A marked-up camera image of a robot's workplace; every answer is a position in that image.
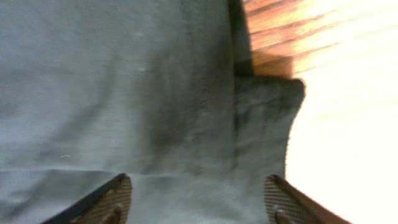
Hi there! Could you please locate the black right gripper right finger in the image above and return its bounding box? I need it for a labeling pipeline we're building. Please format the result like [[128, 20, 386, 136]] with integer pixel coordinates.
[[264, 175, 350, 224]]

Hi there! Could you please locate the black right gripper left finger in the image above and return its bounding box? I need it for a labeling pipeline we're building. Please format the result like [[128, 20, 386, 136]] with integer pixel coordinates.
[[43, 174, 132, 224]]

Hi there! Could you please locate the black shirt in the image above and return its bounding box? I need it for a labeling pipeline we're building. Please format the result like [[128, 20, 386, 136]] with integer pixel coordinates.
[[1, 0, 304, 223]]

